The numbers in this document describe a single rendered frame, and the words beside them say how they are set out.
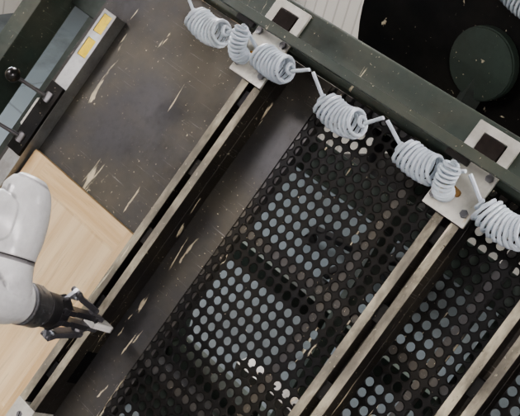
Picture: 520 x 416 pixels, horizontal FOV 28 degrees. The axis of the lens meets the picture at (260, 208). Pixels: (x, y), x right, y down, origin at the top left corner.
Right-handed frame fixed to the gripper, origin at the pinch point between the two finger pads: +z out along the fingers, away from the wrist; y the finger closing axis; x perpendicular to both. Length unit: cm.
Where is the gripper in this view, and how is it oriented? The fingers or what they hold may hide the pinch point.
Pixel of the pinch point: (98, 323)
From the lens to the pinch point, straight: 230.9
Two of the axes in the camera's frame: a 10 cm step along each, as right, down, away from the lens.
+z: 4.7, 2.6, 8.4
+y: 5.8, -8.1, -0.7
